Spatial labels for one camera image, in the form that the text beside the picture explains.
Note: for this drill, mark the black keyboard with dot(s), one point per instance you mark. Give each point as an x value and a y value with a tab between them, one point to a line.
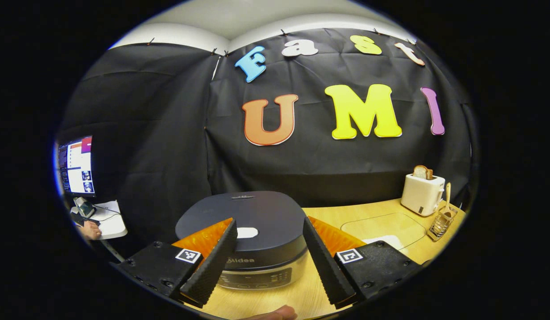
81	218

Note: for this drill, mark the white toaster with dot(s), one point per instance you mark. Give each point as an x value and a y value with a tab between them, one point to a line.
421	195

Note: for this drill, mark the clear chopstick holder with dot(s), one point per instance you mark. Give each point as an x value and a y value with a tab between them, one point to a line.
441	226

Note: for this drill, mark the toasted bread slice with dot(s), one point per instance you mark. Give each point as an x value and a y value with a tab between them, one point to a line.
430	174
419	172

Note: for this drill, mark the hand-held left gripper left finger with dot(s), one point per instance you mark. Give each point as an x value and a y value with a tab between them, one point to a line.
210	266

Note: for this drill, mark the computer monitor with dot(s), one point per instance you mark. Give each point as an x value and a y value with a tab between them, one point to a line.
77	166

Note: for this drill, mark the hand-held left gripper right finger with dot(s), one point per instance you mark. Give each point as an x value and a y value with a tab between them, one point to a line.
326	266

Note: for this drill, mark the clear plastic rice container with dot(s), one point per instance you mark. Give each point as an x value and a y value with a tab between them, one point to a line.
390	224

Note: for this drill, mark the white side desk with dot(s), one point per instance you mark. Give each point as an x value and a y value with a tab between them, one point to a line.
112	222

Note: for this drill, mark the teal and white box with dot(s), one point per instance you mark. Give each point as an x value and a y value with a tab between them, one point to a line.
83	206

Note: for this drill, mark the grey silver rice cooker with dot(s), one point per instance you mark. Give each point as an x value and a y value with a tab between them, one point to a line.
266	213

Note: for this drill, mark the black backdrop cloth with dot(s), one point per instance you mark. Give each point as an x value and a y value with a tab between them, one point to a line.
168	133

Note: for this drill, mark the wooden spoon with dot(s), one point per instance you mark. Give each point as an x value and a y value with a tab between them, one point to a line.
447	198

